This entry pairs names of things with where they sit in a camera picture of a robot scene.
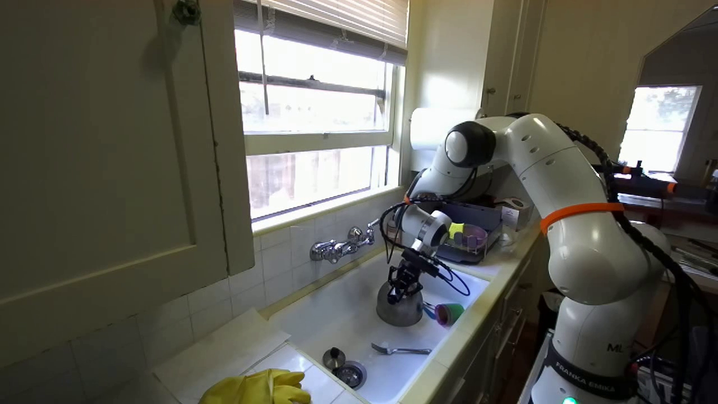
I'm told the dark dish drying rack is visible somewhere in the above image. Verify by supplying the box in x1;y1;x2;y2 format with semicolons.
437;202;502;265

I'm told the green and purple cup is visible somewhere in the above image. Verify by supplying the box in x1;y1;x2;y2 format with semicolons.
436;303;465;326

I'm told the white paper towel roll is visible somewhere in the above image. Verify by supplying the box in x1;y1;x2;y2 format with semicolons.
409;107;473;170

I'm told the metal spoon in sink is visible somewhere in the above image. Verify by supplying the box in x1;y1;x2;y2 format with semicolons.
370;341;434;354

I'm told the yellow sponge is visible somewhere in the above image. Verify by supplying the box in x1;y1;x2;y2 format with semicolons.
448;222;465;241

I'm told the window blind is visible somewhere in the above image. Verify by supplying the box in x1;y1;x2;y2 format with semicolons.
233;0;410;64

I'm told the chrome wall faucet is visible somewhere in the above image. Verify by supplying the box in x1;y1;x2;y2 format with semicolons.
310;220;378;262

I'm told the purple plate in rack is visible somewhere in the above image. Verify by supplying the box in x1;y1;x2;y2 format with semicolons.
465;225;490;250

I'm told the metal kettle with black handle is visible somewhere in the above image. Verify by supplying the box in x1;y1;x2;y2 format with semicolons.
374;284;421;329

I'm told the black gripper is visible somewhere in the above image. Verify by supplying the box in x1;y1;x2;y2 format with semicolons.
388;251;425;300

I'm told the cream cabinet door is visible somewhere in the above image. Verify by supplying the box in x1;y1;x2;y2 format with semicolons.
0;0;253;368

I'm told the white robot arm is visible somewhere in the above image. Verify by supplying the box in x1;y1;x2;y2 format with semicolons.
400;114;676;404

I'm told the yellow rubber glove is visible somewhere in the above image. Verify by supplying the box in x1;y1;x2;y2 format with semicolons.
200;368;312;404

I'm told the small metal cup near drain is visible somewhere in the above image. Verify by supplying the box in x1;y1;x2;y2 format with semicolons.
324;349;345;370

